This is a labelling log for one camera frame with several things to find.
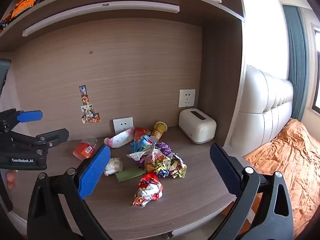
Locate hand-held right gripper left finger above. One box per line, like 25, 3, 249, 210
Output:
27, 144, 113, 240

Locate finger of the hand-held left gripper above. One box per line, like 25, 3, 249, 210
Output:
10, 128, 69, 156
0, 109, 43, 140

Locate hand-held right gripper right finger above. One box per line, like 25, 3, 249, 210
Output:
209, 142, 295, 240

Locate green tube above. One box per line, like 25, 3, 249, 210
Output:
115, 165, 147, 183

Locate red carton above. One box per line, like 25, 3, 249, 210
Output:
133, 127, 152, 142

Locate yellow orange packet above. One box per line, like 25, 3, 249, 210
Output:
149, 121, 168, 143

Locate person's left hand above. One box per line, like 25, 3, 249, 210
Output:
6, 170, 18, 191

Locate white floral crumpled packet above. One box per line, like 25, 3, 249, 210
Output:
103, 157, 124, 177

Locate orange plastic packet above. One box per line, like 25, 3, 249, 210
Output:
73, 136, 98, 159

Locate pink and white bottle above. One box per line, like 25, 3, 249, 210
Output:
104, 127, 136, 149

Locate white toaster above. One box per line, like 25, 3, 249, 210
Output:
178, 108, 217, 145

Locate blue crumpled wrapper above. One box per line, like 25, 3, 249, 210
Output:
130, 135, 154, 153

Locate red crumpled wrapper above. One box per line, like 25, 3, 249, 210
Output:
132, 172, 164, 207

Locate yellow and red snack wrapper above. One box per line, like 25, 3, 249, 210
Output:
126, 147, 188, 179

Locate bed with orange blanket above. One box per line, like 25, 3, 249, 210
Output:
220, 118, 320, 240

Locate purple crumpled wrapper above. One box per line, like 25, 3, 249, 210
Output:
154, 142, 173, 156

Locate white padded headboard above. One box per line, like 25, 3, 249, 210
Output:
236, 64, 294, 156

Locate white light bar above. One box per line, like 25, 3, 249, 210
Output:
22, 2, 180, 37

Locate grey-blue curtain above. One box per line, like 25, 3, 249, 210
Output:
282, 4, 313, 121

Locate white wall socket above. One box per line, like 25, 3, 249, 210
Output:
113, 116, 134, 136
179, 89, 196, 108

